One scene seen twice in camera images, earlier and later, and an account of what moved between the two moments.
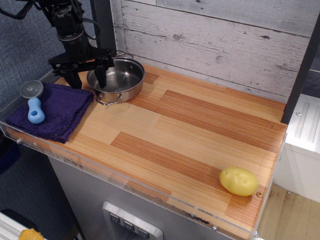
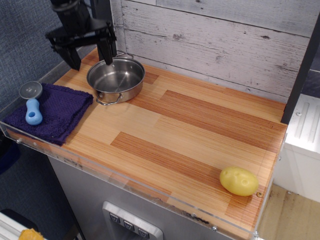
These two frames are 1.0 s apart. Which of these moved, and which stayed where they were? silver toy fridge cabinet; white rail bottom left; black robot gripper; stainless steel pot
Moved: black robot gripper
Stayed: silver toy fridge cabinet; white rail bottom left; stainless steel pot
